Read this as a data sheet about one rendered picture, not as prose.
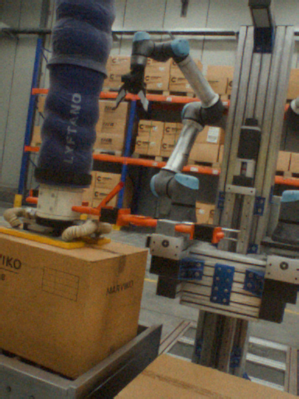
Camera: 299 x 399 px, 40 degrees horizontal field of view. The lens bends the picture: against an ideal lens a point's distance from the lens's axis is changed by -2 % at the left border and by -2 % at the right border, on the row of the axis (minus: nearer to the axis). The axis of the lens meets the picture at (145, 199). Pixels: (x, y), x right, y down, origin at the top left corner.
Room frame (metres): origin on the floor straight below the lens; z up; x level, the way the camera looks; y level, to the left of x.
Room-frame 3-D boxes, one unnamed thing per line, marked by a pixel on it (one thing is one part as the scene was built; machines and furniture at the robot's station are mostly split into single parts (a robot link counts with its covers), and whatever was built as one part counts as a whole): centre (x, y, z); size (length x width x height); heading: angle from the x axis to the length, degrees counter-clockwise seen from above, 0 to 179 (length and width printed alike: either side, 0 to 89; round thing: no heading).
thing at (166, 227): (1.43, -0.09, 1.07); 0.07 x 0.07 x 0.04; 65
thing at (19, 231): (1.54, 0.37, 0.97); 0.34 x 0.10 x 0.05; 65
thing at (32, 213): (1.63, 0.33, 1.01); 0.34 x 0.25 x 0.06; 65
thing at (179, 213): (1.97, -0.18, 1.09); 0.15 x 0.15 x 0.10
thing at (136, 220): (1.65, 0.10, 1.08); 0.93 x 0.30 x 0.04; 65
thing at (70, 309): (1.62, 0.32, 0.75); 0.60 x 0.40 x 0.40; 63
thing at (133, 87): (1.91, 0.12, 1.66); 0.09 x 0.08 x 0.12; 160
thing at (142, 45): (1.90, 0.12, 1.82); 0.09 x 0.08 x 0.11; 130
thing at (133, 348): (1.48, 0.00, 0.58); 0.70 x 0.03 x 0.06; 157
